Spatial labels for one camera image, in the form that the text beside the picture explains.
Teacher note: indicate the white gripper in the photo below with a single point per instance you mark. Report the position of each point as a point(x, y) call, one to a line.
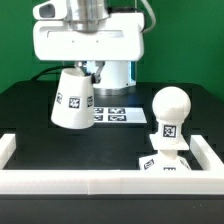
point(118, 38)

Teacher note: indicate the white lamp shade cone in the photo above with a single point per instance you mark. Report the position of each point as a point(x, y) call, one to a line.
point(74, 101)

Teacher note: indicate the white lamp bulb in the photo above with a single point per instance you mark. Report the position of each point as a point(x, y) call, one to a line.
point(171, 105)

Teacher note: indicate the white lamp base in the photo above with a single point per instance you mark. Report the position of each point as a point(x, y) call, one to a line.
point(166, 157)

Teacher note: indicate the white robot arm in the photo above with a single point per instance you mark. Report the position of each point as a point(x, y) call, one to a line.
point(85, 16)

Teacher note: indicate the white marker sheet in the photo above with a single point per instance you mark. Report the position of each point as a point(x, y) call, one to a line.
point(119, 115)

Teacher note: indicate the white U-shaped fence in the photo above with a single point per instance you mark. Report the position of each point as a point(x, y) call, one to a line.
point(208, 180)

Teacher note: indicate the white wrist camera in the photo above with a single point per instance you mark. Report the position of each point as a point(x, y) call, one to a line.
point(50, 10)

